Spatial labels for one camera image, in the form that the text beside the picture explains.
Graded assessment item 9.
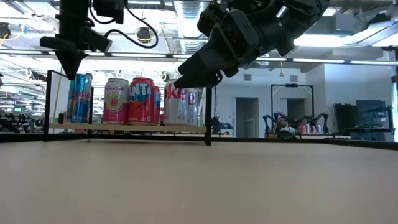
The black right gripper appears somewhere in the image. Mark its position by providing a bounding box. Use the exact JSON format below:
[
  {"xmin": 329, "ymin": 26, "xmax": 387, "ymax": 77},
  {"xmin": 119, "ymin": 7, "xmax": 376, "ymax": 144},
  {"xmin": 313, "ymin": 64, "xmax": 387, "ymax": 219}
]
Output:
[{"xmin": 173, "ymin": 0, "xmax": 296, "ymax": 89}]

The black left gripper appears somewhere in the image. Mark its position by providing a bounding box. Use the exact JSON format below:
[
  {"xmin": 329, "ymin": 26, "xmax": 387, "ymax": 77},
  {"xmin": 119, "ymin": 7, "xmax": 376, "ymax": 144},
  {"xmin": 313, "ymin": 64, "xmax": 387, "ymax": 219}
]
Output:
[{"xmin": 39, "ymin": 15, "xmax": 113, "ymax": 80}]

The blue Red Bull can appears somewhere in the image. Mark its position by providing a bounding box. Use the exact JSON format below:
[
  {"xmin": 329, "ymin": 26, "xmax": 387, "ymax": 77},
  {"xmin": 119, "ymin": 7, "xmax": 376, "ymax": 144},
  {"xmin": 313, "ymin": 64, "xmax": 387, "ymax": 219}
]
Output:
[{"xmin": 67, "ymin": 73, "xmax": 93, "ymax": 124}]

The pink Spindrift can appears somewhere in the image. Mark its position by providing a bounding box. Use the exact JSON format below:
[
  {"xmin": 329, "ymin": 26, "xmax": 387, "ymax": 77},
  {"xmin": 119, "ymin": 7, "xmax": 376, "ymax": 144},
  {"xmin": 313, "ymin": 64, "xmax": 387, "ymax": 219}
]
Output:
[{"xmin": 103, "ymin": 77, "xmax": 131, "ymax": 125}]

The silver Diet Coke can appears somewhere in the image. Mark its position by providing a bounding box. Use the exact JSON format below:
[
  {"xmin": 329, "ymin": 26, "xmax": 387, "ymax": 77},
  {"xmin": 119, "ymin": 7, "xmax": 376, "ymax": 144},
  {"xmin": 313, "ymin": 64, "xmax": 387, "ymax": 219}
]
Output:
[
  {"xmin": 163, "ymin": 79, "xmax": 189, "ymax": 127},
  {"xmin": 186, "ymin": 86, "xmax": 200, "ymax": 127}
]

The overhead light bar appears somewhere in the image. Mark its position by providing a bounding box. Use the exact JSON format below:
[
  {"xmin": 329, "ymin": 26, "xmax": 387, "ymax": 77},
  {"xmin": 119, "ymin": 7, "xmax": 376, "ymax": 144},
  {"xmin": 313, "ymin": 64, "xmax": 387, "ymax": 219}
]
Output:
[{"xmin": 0, "ymin": 49, "xmax": 398, "ymax": 67}]

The dark computer workstation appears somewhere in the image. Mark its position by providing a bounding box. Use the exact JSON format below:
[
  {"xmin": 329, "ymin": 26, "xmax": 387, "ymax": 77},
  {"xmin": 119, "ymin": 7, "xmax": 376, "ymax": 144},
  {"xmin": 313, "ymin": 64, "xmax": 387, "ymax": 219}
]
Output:
[{"xmin": 334, "ymin": 99, "xmax": 394, "ymax": 141}]

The yellow extension cable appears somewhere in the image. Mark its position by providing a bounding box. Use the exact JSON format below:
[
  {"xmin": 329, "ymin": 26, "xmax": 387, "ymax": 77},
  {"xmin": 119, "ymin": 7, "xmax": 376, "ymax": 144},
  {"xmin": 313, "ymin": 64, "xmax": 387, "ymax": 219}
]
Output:
[{"xmin": 52, "ymin": 67, "xmax": 63, "ymax": 125}]

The silver ventilation duct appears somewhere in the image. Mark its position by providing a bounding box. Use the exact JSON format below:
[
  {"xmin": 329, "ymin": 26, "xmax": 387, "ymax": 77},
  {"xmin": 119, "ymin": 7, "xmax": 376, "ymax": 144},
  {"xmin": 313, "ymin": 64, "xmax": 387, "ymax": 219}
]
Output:
[{"xmin": 172, "ymin": 0, "xmax": 208, "ymax": 55}]

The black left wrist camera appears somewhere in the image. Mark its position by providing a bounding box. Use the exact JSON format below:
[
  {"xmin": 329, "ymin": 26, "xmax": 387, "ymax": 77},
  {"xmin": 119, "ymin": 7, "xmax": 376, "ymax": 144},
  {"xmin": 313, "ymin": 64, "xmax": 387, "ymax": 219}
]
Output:
[{"xmin": 92, "ymin": 0, "xmax": 126, "ymax": 25}]

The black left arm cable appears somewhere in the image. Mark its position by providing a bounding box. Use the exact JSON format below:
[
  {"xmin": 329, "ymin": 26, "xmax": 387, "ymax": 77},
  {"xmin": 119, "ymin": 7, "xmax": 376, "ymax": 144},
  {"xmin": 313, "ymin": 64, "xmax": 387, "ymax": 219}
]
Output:
[{"xmin": 88, "ymin": 0, "xmax": 160, "ymax": 50}]

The black overhead camera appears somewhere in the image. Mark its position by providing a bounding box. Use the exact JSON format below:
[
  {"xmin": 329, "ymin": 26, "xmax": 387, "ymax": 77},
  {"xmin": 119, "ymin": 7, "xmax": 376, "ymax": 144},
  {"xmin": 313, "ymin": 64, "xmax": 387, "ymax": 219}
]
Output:
[{"xmin": 136, "ymin": 26, "xmax": 154, "ymax": 44}]

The black background rig frame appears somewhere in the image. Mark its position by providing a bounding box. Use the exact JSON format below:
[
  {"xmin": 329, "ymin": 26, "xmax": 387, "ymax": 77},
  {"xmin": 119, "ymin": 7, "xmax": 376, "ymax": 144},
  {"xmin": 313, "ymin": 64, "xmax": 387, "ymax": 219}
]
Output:
[{"xmin": 269, "ymin": 83, "xmax": 315, "ymax": 138}]

